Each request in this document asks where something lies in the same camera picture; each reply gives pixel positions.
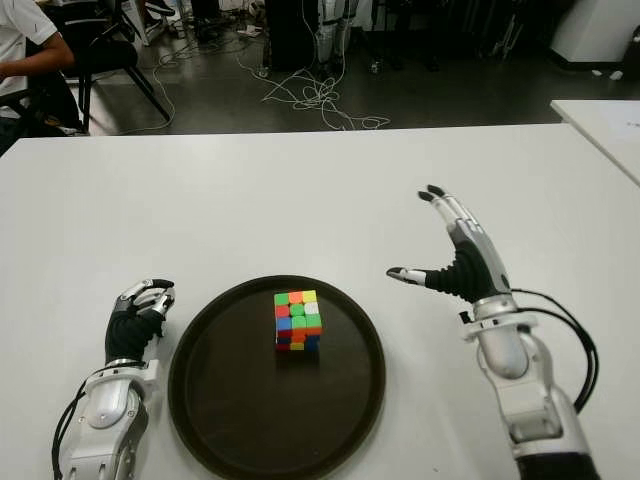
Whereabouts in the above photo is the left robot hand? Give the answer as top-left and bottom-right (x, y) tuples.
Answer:
(103, 278), (176, 364)

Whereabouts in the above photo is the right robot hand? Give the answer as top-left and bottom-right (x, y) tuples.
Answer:
(385, 183), (514, 306)

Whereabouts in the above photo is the multicoloured Rubik's cube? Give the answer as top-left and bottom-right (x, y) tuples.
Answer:
(273, 289), (321, 353)

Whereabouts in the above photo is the round dark brown plate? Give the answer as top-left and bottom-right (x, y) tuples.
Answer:
(167, 273), (387, 479)

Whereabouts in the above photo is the white side table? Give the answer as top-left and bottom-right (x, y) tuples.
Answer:
(549, 99), (640, 184)

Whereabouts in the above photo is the black wheeled stand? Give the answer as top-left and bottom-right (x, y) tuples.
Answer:
(349, 0), (444, 74)

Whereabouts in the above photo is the folded metal stand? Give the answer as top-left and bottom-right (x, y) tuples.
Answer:
(489, 12), (524, 59)

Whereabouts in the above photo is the black office armchair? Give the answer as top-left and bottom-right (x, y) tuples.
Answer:
(0, 69), (84, 151)

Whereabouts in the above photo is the white cabinet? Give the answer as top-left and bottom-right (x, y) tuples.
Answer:
(549, 0), (640, 66)

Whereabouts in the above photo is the black four-legged chair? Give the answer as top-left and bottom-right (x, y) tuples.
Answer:
(44, 0), (172, 135)

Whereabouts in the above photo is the black floor cabinet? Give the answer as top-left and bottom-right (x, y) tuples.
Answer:
(264, 0), (319, 71)

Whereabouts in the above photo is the person in white shirt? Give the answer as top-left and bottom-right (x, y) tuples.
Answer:
(0, 0), (76, 156)

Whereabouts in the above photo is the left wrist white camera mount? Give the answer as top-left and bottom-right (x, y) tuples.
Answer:
(142, 359), (164, 391)

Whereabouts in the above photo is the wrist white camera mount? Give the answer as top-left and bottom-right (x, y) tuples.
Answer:
(142, 359), (164, 391)
(457, 309), (481, 344)

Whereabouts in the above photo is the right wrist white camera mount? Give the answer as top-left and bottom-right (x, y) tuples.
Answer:
(457, 309), (481, 344)

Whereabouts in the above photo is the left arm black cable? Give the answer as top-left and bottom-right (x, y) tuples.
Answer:
(49, 382), (91, 479)

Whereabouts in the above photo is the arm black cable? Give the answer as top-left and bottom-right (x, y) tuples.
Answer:
(512, 287), (600, 414)
(49, 382), (91, 479)

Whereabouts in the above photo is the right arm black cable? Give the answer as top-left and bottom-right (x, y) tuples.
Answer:
(512, 287), (600, 414)

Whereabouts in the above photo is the tangled white floor cable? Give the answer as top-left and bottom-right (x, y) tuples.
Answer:
(149, 0), (392, 132)

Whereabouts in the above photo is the white desk frame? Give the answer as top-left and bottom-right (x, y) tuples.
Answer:
(132, 0), (171, 46)

